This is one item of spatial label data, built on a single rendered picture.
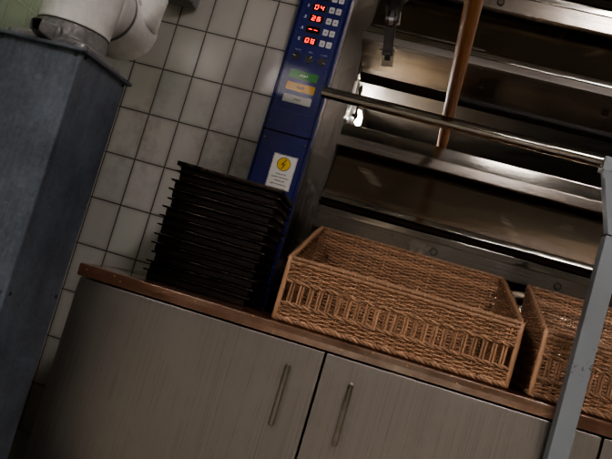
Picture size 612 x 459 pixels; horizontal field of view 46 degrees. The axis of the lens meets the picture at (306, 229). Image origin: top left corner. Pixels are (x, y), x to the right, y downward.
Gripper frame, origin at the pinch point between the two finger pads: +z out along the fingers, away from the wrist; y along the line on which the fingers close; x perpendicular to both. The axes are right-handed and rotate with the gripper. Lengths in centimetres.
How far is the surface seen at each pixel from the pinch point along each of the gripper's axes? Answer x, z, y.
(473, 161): 27.8, 40.1, 6.9
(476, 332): 29, 11, 70
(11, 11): -103, 1, 3
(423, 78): 10.0, 32.2, -14.8
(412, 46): 5.3, 17.4, -13.8
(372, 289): 5, 9, 64
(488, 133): 27.1, 5.2, 20.3
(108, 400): -50, 17, 97
